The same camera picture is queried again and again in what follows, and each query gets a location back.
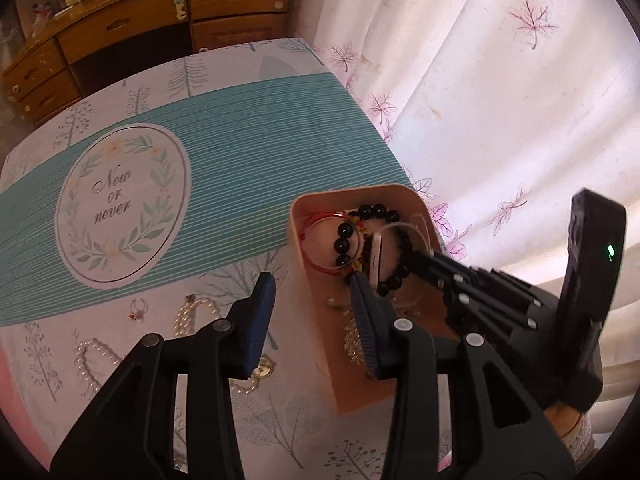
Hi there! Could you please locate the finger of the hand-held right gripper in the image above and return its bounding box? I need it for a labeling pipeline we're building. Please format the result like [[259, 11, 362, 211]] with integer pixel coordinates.
[[439, 282, 540, 361], [412, 251, 546, 311]]

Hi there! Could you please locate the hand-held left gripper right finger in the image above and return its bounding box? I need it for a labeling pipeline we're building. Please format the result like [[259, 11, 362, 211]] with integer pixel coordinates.
[[349, 274, 578, 480]]

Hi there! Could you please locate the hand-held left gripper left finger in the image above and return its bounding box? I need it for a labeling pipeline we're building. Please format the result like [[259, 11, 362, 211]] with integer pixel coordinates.
[[50, 271, 277, 480]]

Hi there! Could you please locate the gold round pendant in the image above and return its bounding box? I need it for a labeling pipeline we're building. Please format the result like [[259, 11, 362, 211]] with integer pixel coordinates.
[[250, 355, 276, 381]]

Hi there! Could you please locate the black bead bracelet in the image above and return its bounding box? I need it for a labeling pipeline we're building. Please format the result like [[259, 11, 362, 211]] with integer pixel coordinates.
[[334, 203, 416, 297]]

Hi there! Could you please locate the short pearl bracelet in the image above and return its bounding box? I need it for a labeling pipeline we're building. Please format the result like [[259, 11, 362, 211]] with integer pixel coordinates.
[[173, 295, 223, 339]]

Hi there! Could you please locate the pink jewelry box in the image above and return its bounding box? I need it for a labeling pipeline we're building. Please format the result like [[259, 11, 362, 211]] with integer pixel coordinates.
[[289, 183, 463, 416]]

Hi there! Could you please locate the long pearl necklace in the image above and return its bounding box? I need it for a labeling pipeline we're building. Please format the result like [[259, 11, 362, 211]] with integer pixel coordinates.
[[74, 337, 263, 403]]

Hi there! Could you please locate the gold leaf brooch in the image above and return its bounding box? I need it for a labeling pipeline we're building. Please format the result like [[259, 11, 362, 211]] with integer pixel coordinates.
[[342, 316, 373, 368]]

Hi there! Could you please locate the white leaf print curtain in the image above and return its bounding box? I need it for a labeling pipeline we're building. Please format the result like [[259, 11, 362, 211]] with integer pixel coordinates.
[[295, 0, 640, 411]]

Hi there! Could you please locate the pink blanket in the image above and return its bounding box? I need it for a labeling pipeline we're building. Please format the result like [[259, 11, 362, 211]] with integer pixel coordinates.
[[0, 345, 56, 466]]

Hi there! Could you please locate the wooden desk with drawers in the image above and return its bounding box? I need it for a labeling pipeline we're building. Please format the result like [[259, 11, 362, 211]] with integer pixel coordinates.
[[0, 0, 301, 128]]

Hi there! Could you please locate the red string bracelet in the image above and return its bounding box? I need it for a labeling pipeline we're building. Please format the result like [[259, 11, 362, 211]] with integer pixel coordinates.
[[301, 211, 368, 275]]

